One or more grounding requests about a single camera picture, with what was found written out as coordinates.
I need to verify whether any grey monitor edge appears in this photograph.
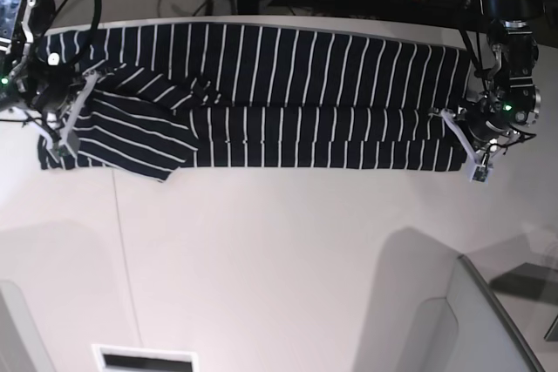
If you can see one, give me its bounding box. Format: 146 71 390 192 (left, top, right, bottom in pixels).
447 255 544 371

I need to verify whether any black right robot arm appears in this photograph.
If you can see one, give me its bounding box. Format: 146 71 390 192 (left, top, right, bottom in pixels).
1 0 102 162

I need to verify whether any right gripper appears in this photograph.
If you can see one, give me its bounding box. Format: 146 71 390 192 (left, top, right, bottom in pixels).
12 64 99 159

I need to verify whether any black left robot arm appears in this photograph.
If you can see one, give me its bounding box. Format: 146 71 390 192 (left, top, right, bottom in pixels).
431 0 544 183

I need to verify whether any navy white striped t-shirt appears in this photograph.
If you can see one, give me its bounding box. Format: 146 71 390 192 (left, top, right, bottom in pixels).
37 22 470 181

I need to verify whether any white slotted box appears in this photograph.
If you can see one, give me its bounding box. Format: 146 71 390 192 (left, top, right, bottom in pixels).
92 344 201 372

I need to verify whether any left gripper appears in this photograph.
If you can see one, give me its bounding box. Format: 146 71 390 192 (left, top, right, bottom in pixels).
429 99 539 183

